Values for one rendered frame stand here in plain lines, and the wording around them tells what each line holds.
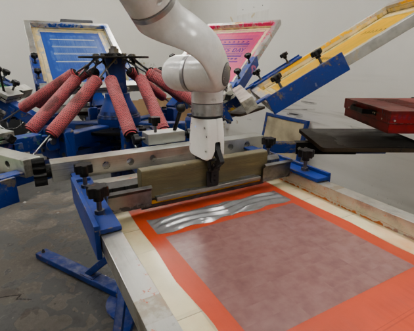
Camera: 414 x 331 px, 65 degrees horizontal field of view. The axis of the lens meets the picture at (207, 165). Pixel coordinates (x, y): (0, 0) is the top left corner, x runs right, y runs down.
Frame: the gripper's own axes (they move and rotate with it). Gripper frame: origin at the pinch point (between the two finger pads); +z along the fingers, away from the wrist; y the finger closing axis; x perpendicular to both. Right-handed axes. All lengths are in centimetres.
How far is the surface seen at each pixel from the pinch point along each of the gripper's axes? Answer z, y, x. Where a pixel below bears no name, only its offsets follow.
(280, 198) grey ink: 5.5, 10.8, 15.3
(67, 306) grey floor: 102, -98, -33
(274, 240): 6.0, 25.1, 1.2
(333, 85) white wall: -7, -134, 200
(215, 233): 6.0, 17.1, -7.4
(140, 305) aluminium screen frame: 2.5, 33.6, -28.6
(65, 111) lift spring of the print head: -10, -61, -25
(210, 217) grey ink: 5.5, 11.2, -5.4
